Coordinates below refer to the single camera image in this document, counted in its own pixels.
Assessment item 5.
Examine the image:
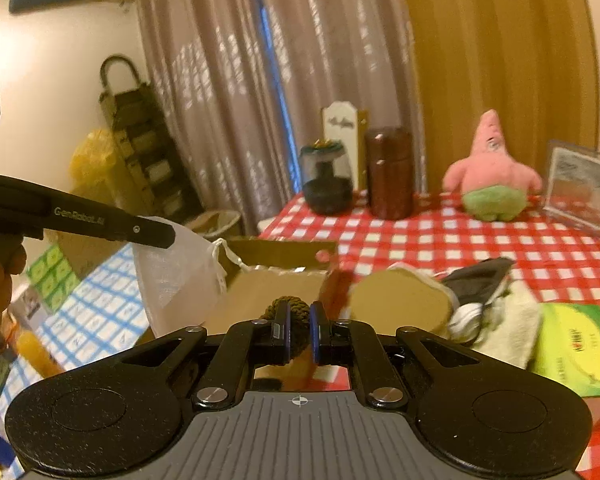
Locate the orange bottle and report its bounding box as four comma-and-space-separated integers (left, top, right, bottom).
9, 329, 65, 380

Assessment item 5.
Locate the yellow curtain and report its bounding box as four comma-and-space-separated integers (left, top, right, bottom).
395, 0, 600, 196

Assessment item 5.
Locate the brown knitted hair tie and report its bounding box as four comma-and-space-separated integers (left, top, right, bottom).
260, 296, 313, 363

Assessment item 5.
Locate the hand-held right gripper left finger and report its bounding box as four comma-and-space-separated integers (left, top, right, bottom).
121, 304, 293, 411

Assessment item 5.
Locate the plastic jar with brown lid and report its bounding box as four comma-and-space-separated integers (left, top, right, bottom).
347, 266, 456, 335

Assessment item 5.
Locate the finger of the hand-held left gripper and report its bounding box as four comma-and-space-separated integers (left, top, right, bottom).
44, 195, 176, 249

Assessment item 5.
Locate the folding step ladder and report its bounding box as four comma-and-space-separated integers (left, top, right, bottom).
99, 55, 204, 222

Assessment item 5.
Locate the white mesh drawstring bag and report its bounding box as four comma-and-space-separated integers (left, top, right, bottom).
132, 216, 228, 338

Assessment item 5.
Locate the pink starfish plush toy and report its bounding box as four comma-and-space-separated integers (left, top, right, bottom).
442, 109, 544, 222

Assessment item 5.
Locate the red white checkered tablecloth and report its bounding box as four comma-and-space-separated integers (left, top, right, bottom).
257, 190, 600, 480

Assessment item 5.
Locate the black face mask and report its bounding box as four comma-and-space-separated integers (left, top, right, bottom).
441, 256, 516, 307

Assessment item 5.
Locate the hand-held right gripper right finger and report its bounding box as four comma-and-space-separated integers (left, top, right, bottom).
309, 302, 481, 411

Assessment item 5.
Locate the dark glass jar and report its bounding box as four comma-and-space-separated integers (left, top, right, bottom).
300, 141, 355, 215

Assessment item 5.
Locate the grey sheer curtain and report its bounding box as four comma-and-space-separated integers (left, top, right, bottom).
135, 0, 426, 236

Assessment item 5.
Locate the yellow plastic bag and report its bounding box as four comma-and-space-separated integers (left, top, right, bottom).
69, 129, 127, 197

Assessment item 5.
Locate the cardboard box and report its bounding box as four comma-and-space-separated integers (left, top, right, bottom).
202, 237, 338, 333

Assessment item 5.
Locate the cream fluffy towel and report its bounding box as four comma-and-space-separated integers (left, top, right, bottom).
472, 280, 543, 367

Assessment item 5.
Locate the green patterned packet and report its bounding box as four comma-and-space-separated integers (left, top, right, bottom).
26, 244, 81, 313

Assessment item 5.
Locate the clear acrylic picture frame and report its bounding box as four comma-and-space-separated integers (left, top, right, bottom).
542, 140, 600, 244

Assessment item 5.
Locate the brown cylindrical canister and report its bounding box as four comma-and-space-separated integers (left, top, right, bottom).
364, 126, 416, 220

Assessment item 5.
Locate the green tissue packet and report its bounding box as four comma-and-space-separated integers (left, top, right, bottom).
531, 302, 600, 399

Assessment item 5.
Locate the blue white checkered cloth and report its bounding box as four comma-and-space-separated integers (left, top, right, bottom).
0, 242, 153, 480

